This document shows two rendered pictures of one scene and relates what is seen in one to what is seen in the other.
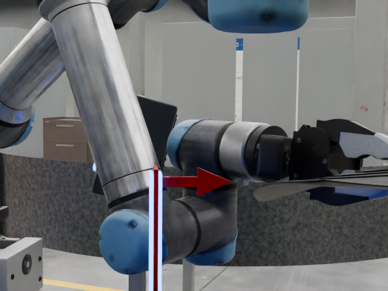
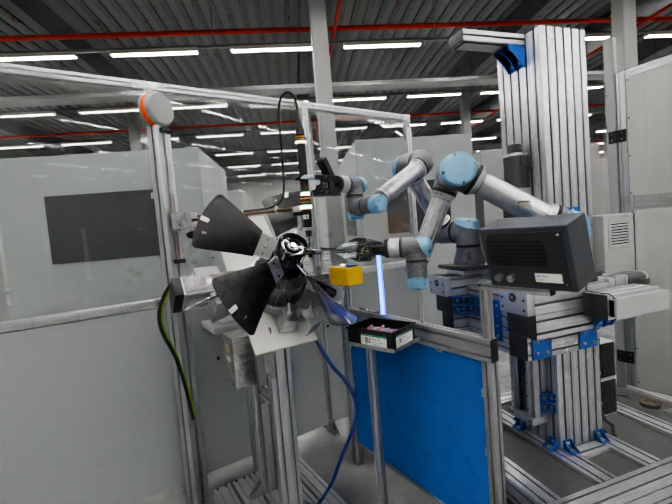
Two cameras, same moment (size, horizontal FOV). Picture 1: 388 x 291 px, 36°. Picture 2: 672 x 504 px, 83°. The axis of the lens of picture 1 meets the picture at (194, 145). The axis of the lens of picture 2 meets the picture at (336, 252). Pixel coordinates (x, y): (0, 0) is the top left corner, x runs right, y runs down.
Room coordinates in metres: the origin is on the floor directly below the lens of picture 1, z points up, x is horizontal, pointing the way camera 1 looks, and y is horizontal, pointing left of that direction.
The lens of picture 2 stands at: (1.91, -0.91, 1.26)
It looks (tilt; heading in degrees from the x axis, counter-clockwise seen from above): 3 degrees down; 153
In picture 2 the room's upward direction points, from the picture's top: 5 degrees counter-clockwise
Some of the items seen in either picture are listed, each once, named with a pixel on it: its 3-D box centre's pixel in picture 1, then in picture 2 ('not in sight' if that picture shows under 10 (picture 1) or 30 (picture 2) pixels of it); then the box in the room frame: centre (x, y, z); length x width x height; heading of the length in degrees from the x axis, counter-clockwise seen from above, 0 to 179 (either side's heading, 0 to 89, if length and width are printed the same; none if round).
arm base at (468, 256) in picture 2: not in sight; (468, 253); (0.52, 0.55, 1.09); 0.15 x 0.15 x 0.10
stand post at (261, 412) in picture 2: not in sight; (261, 385); (0.21, -0.48, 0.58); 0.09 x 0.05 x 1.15; 96
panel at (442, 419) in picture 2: not in sight; (407, 410); (0.59, 0.05, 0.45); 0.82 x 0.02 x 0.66; 6
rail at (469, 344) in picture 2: not in sight; (401, 327); (0.59, 0.05, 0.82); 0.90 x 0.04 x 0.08; 6
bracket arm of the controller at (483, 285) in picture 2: not in sight; (513, 287); (1.12, 0.11, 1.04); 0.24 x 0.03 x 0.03; 6
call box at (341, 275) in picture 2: not in sight; (346, 276); (0.20, 0.01, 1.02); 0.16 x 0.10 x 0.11; 6
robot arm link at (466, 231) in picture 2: not in sight; (466, 230); (0.51, 0.55, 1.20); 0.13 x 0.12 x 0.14; 6
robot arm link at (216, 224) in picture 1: (202, 222); (416, 273); (0.80, -0.01, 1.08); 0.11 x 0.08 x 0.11; 144
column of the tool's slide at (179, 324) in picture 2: not in sight; (179, 320); (-0.02, -0.78, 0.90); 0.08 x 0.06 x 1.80; 131
